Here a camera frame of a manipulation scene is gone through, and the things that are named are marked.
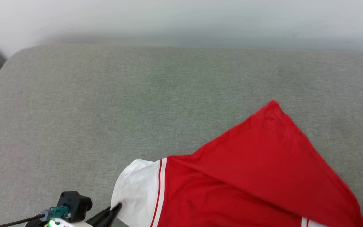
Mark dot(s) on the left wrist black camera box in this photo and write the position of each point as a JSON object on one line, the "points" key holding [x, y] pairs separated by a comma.
{"points": [[74, 205]]}

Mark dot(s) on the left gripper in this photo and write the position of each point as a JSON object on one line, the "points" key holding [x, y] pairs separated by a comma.
{"points": [[71, 224]]}

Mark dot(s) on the red and white garment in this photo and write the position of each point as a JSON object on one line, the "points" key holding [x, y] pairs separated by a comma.
{"points": [[247, 176]]}

